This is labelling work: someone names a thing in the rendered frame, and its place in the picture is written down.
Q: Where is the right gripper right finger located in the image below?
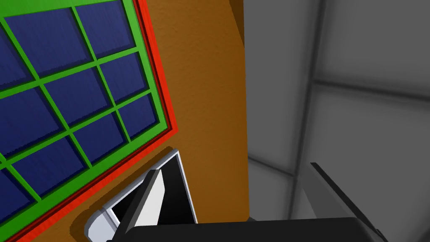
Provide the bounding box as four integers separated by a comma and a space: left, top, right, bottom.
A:
300, 162, 390, 241

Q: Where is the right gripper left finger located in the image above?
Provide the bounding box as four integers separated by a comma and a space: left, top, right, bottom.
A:
115, 169, 166, 234

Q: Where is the white and black door handle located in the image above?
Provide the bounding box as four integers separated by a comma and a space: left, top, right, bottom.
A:
84, 147, 199, 242

